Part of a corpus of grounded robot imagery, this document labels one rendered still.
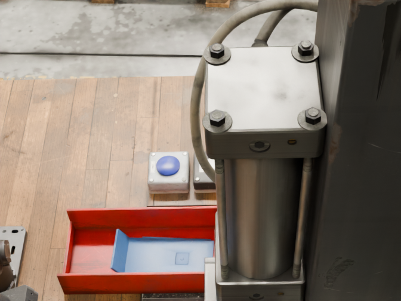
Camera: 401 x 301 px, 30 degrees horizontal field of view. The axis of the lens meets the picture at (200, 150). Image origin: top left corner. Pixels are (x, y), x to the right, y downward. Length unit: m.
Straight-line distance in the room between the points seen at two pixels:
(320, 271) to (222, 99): 0.20
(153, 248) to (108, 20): 1.83
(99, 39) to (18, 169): 1.57
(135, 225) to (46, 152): 0.24
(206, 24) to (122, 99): 1.49
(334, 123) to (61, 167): 0.86
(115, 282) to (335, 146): 0.66
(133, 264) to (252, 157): 0.64
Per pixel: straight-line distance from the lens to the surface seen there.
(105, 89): 1.43
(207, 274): 0.86
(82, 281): 1.15
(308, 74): 0.59
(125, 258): 1.19
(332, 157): 0.55
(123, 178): 1.29
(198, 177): 1.24
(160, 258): 1.19
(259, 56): 0.60
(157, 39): 2.83
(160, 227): 1.22
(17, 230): 1.26
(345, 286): 0.71
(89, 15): 2.97
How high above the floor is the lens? 1.93
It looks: 52 degrees down
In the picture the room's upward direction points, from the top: 5 degrees counter-clockwise
